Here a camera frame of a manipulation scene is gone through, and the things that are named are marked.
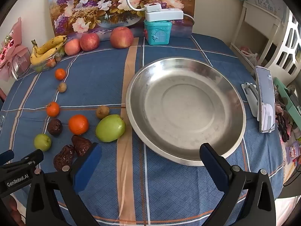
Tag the brown longan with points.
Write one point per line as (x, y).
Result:
(62, 87)
(102, 112)

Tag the middle red apple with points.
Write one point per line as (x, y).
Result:
(89, 42)

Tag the large green jujube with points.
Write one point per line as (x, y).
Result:
(110, 128)

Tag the small green jujube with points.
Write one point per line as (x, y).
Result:
(42, 142)

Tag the white phone stand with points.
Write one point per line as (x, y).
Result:
(251, 94)

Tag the pink flower bouquet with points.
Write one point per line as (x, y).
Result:
(15, 57)

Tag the stemmed tangerine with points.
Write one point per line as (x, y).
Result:
(53, 109)

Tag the far small tangerine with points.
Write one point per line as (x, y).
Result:
(60, 74)

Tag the wrinkled dark date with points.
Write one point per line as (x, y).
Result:
(81, 144)

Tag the banana bunch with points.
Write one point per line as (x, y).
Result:
(42, 53)

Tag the teal house-shaped box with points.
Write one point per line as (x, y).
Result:
(157, 32)

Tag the round steel plate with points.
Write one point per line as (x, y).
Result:
(177, 104)

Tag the round dark red date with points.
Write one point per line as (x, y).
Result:
(55, 127)

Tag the long dark date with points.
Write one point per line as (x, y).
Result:
(64, 157)

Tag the flower painting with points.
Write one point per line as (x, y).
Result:
(76, 17)

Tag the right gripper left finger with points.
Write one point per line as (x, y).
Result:
(42, 205)

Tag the pale pink apple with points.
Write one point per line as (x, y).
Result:
(72, 47)

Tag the white lamp base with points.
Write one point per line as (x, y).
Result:
(155, 12)

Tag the large orange tangerine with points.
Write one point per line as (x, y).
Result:
(78, 124)

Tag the large red apple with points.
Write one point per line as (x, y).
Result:
(121, 37)

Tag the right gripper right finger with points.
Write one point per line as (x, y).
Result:
(258, 207)

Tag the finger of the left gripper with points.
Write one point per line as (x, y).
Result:
(6, 157)
(33, 159)

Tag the clear glass fruit bowl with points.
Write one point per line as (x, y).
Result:
(46, 61)

